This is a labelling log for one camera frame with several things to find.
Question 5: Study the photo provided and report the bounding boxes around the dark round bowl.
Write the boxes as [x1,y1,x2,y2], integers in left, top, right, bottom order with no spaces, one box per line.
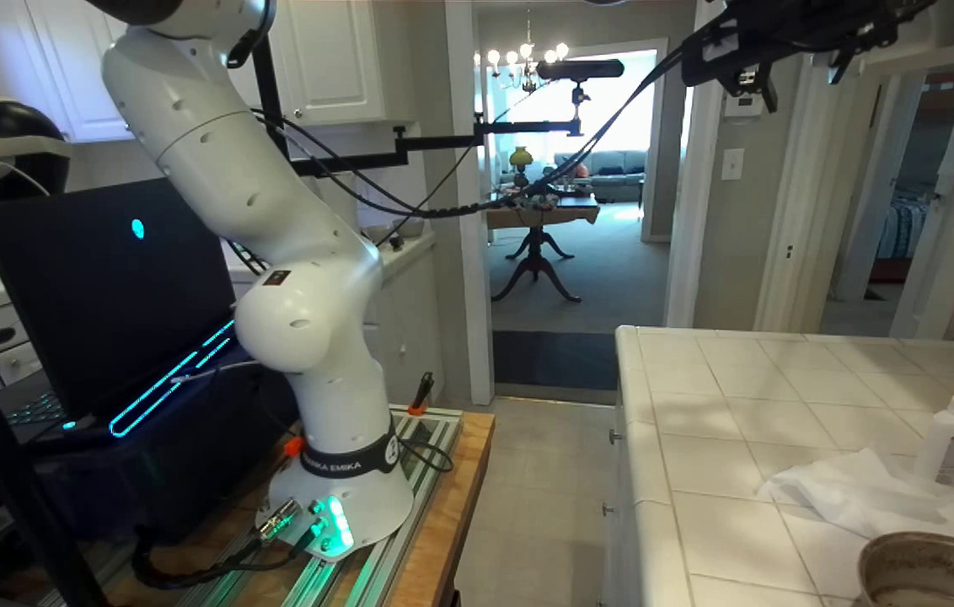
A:
[858,533,954,607]

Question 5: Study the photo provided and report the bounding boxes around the small red black connector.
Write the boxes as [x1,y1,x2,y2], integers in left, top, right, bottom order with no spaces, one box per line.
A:
[405,368,443,419]

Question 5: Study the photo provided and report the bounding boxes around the white tiled kitchen counter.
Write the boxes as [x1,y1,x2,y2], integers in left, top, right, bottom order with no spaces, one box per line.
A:
[604,323,954,607]

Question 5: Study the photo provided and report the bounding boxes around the black laptop with cyan light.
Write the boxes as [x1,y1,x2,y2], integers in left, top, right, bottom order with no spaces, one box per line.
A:
[0,172,304,543]

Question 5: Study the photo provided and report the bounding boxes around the black stereo camera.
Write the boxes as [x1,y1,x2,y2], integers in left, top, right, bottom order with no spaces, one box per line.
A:
[534,56,626,86]

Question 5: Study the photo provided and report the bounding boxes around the white crumpled cloth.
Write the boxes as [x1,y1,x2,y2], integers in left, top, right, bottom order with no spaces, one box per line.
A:
[758,449,954,559]

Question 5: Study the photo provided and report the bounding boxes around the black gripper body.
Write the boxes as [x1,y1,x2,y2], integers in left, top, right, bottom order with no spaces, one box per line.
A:
[682,0,838,113]

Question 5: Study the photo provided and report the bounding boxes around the lit chandelier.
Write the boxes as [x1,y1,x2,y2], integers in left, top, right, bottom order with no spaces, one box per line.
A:
[480,38,572,93]

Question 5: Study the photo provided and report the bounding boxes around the black camera stand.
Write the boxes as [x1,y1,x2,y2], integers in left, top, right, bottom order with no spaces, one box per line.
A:
[251,31,598,182]

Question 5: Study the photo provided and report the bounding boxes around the white wall thermostat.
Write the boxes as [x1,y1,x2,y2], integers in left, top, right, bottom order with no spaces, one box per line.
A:
[722,93,769,123]

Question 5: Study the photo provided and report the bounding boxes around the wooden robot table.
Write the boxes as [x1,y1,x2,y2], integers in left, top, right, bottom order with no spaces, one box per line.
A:
[102,407,500,607]

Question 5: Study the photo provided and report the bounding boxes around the white kitchen wall cabinets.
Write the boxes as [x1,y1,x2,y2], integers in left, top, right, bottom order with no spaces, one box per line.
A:
[0,0,387,146]

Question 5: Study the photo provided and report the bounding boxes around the black tripod leg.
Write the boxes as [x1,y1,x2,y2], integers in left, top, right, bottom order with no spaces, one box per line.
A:
[0,298,114,607]

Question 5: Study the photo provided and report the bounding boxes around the white light switch plate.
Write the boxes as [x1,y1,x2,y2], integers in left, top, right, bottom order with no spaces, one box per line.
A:
[719,146,747,185]

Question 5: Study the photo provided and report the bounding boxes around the white and black headset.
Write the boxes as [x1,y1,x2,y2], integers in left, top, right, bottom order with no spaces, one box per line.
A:
[0,93,75,206]

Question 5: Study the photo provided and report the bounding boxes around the black gripper cable bundle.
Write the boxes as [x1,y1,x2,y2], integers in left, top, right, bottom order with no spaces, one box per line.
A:
[259,45,691,245]

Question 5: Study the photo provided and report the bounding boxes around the white upper cabinet body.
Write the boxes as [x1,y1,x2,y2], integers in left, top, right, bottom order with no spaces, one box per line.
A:
[846,31,954,80]

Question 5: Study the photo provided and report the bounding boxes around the black base cable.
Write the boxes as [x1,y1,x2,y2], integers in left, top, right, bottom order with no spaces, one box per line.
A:
[131,527,311,593]

